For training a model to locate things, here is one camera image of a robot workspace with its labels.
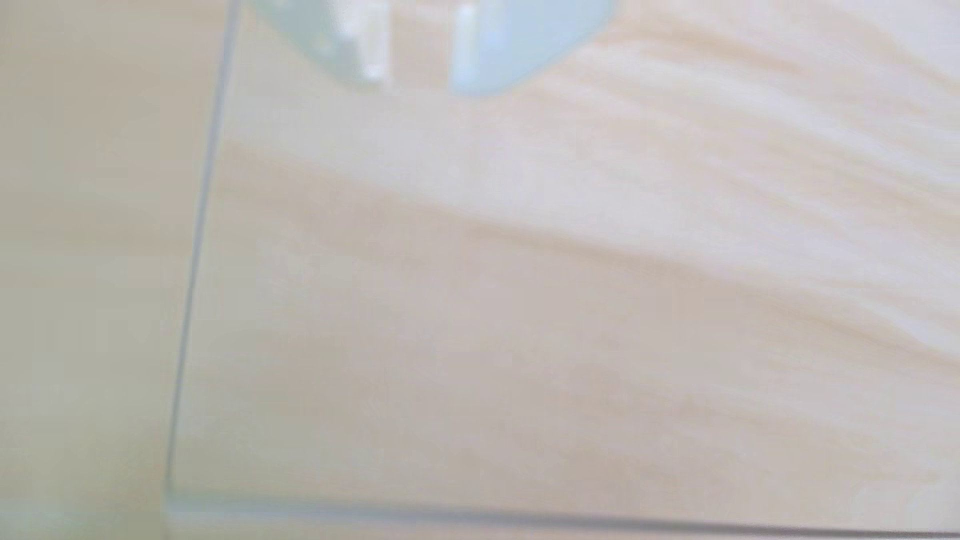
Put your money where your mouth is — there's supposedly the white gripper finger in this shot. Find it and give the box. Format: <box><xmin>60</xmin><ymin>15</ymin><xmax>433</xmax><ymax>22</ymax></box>
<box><xmin>448</xmin><ymin>0</ymin><xmax>618</xmax><ymax>98</ymax></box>
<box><xmin>251</xmin><ymin>0</ymin><xmax>392</xmax><ymax>85</ymax></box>

